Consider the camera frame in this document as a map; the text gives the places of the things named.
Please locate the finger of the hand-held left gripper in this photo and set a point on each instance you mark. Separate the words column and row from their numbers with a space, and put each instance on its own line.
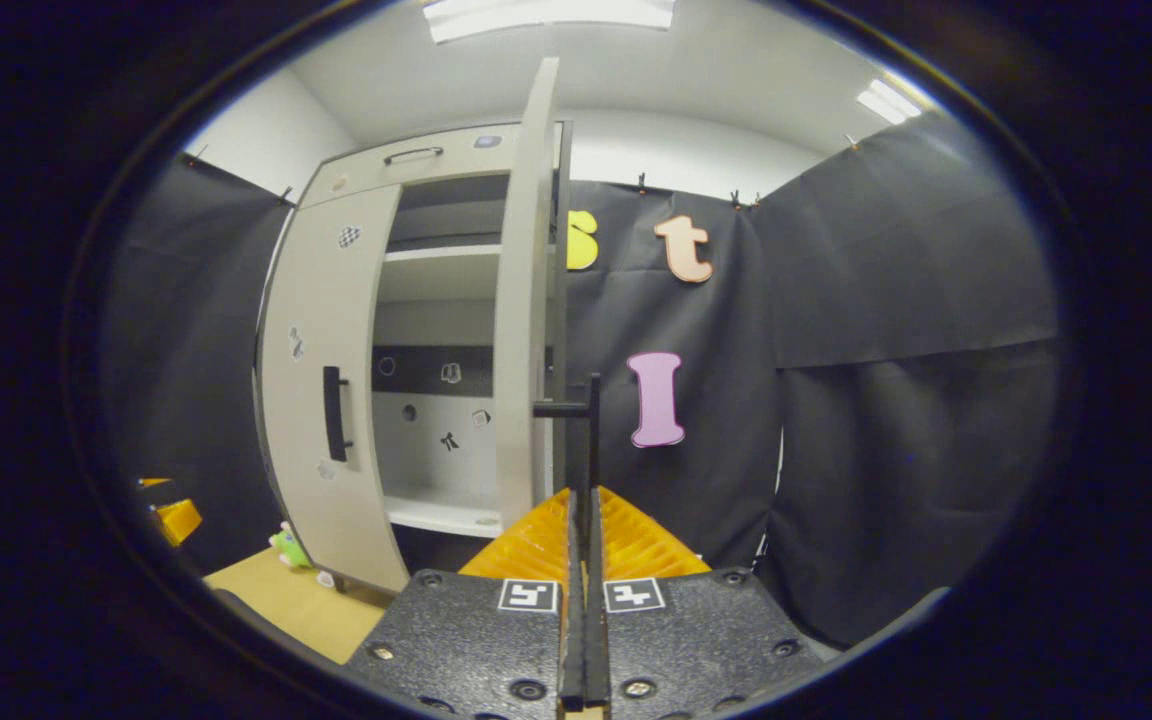
column 156, row 484
column 179, row 520

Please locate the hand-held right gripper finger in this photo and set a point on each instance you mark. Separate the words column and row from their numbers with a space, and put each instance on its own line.
column 597, row 620
column 573, row 620

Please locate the grey door with cube stickers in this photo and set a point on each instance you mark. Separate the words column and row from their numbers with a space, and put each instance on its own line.
column 521, row 300

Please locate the white cabinet shelf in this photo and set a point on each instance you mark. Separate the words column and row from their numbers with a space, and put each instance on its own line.
column 436, row 512
column 436, row 270

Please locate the grey double-door shoe cabinet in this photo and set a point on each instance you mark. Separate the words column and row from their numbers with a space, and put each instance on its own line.
column 436, row 440

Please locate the small green toy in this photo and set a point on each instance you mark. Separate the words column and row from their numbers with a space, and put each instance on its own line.
column 288, row 548

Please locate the black backdrop cloth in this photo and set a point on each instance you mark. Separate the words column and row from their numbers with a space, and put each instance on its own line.
column 186, row 350
column 886, row 450

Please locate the long ceiling light panel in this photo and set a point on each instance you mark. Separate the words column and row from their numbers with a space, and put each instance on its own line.
column 536, row 15
column 886, row 100

